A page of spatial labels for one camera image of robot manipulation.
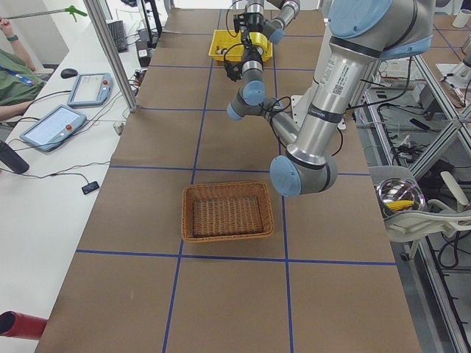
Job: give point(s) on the teach pendant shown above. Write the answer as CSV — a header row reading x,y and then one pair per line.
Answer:
x,y
54,128
90,90

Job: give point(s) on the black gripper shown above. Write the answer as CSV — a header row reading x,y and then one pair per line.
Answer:
x,y
253,19
248,54

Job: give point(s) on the near teach pendant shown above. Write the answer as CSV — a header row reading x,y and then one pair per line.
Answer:
x,y
54,128

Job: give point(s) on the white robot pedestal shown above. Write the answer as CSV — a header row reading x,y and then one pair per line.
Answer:
x,y
302,104

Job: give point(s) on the yellow tape roll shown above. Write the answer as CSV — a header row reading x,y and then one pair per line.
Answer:
x,y
260,42

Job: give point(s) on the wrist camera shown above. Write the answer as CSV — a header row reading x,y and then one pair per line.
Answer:
x,y
239,23
233,70

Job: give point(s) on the red cylinder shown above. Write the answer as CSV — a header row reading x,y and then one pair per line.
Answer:
x,y
23,326

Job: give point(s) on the panda figurine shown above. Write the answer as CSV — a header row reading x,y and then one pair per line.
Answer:
x,y
221,51

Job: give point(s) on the black keyboard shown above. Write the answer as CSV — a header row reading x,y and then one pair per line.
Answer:
x,y
116,29

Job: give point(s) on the black computer mouse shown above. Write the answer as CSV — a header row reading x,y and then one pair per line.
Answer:
x,y
68,73

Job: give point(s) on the far teach pendant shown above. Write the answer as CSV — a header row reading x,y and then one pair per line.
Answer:
x,y
90,90

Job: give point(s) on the green tipped grabber stick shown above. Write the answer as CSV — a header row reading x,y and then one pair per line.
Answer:
x,y
71,10

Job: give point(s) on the steel bowl with corn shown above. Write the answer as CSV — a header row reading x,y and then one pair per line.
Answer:
x,y
396,195

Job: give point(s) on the yellow woven basket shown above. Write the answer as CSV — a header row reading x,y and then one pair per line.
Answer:
x,y
229,39

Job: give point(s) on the person raised hand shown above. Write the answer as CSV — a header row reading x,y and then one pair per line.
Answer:
x,y
6,28

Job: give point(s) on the small black usb device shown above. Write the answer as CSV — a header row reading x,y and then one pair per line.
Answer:
x,y
90,187

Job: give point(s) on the aluminium frame post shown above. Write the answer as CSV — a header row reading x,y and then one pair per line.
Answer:
x,y
98,20

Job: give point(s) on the brown wicker basket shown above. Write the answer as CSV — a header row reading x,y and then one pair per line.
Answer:
x,y
226,211

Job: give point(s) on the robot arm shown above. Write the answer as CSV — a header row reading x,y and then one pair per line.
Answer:
x,y
272,29
358,33

